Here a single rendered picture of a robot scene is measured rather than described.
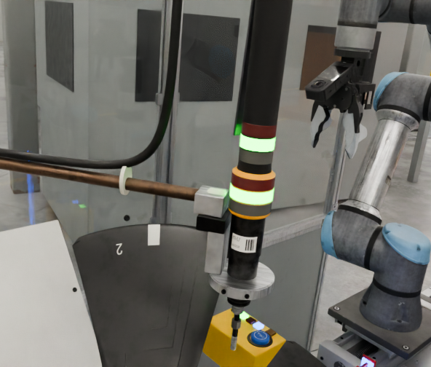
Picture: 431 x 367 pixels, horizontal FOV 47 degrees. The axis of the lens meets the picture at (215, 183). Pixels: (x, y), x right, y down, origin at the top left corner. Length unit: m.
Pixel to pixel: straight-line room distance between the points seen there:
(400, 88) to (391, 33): 3.75
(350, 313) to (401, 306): 0.13
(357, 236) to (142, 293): 0.72
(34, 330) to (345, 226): 0.78
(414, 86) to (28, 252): 1.01
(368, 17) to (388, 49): 4.14
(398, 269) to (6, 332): 0.86
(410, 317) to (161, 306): 0.78
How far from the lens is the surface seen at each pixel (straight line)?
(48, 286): 0.86
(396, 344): 1.27
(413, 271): 1.26
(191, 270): 0.68
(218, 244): 0.51
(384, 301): 1.29
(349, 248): 1.28
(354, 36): 1.00
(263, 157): 0.47
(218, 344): 1.14
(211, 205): 0.49
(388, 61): 5.17
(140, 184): 0.52
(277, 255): 1.85
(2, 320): 0.83
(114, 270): 0.69
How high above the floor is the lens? 1.72
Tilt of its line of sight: 19 degrees down
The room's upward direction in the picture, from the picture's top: 5 degrees clockwise
